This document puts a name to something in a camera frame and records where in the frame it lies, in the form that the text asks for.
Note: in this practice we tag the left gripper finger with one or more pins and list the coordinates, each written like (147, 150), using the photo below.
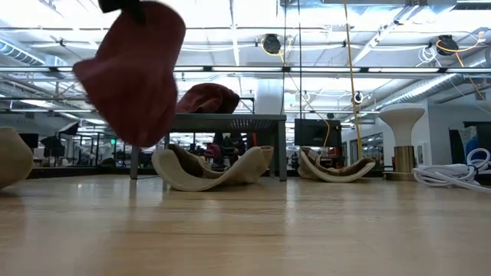
(137, 11)
(113, 5)

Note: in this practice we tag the maroon baseball cap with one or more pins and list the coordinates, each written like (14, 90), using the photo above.
(130, 84)
(207, 99)

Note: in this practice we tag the olive khaki baseball cap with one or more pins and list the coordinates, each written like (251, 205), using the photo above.
(13, 157)

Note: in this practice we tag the beige baseball cap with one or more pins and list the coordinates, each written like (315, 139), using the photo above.
(337, 174)
(238, 172)

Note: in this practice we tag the black background monitor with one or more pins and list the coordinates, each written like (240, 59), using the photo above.
(316, 132)

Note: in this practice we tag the white mushroom table lamp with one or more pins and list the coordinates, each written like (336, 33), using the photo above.
(401, 119)

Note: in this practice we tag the black aluminium table frame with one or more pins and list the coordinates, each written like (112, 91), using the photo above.
(76, 172)

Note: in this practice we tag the silver ventilation duct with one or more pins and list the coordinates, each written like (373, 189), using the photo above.
(422, 90)

